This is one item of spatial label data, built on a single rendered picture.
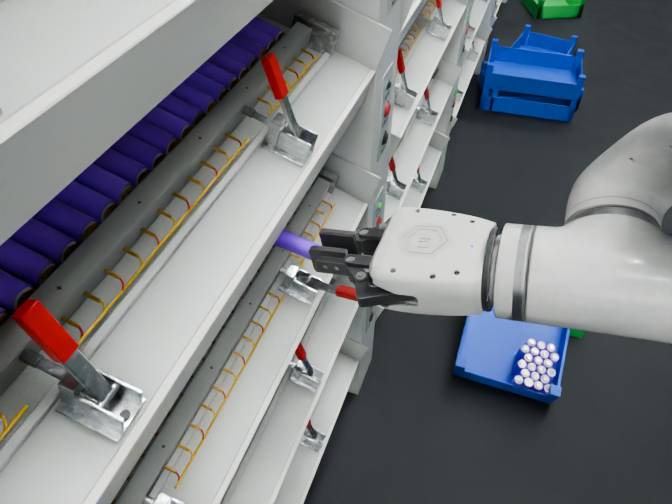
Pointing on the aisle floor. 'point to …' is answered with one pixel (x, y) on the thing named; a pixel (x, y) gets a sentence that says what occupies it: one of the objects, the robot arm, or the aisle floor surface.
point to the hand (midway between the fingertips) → (336, 252)
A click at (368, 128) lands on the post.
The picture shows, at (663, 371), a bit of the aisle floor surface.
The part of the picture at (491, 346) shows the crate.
